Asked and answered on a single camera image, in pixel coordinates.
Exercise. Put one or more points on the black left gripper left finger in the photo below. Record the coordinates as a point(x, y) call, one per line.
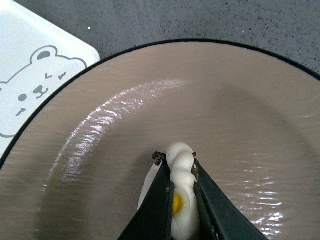
point(153, 220)

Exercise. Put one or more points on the white steamed bun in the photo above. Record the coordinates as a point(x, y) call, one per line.
point(185, 224)

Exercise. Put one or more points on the white bear print tray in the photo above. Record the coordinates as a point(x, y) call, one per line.
point(36, 58)

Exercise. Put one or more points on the beige plate with black rim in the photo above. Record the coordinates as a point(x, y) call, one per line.
point(77, 169)

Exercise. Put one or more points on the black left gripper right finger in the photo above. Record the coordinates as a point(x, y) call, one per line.
point(219, 219)

